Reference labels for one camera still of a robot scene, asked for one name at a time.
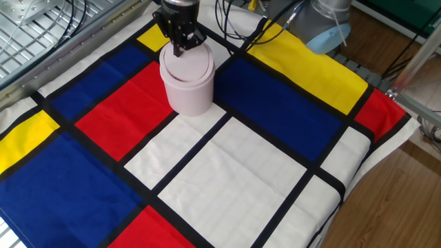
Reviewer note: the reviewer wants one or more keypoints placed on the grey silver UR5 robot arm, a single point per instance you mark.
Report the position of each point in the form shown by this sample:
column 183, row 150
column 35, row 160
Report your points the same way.
column 324, row 24

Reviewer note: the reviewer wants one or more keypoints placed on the aluminium frame beam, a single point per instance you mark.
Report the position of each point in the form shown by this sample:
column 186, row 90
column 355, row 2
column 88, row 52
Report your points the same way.
column 420, row 110

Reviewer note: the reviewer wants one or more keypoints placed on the silver perforated mounting plate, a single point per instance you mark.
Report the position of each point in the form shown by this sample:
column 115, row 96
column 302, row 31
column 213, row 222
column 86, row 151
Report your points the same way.
column 27, row 10

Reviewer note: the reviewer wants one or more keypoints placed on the Mondrian colour-block tablecloth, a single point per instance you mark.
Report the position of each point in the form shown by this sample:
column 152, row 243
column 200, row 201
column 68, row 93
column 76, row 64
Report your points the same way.
column 241, row 172

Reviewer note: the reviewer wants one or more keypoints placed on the yellow clip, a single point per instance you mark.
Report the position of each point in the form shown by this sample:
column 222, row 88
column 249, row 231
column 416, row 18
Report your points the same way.
column 252, row 4

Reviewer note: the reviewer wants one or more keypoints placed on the aluminium frame post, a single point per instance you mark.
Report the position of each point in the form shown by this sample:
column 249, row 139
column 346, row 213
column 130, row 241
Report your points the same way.
column 413, row 62

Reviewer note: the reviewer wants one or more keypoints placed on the pink swing-lid trash can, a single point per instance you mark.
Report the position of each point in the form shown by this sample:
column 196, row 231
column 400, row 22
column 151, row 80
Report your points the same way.
column 187, row 93

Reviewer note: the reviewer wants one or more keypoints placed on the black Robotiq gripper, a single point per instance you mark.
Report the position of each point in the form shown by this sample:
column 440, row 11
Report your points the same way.
column 177, row 19

